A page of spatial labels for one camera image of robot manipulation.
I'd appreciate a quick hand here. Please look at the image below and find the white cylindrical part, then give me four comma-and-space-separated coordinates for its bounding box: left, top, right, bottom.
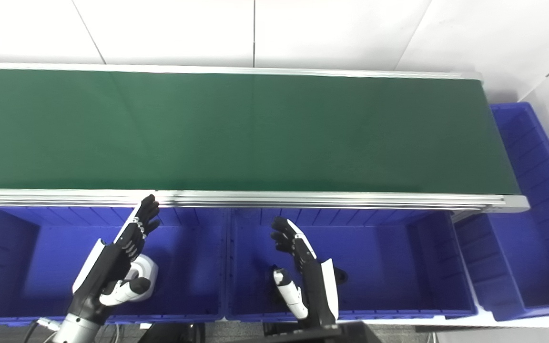
126, 254, 160, 302

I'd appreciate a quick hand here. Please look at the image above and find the green conveyor belt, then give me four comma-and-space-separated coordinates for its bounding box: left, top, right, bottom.
0, 69, 522, 195
0, 61, 530, 213

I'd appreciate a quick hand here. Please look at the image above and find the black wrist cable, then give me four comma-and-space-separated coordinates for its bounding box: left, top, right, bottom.
21, 318, 61, 343

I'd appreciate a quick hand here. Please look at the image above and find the blue plastic bin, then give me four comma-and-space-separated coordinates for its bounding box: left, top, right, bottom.
453, 102, 549, 322
225, 207, 479, 321

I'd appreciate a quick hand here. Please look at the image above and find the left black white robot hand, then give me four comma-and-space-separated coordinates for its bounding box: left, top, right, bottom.
67, 193, 162, 323

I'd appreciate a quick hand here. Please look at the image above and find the blue bin with white part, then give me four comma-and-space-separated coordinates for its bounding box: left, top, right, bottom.
0, 205, 230, 327

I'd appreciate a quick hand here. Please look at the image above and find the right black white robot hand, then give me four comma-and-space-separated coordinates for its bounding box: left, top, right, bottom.
270, 216, 340, 327

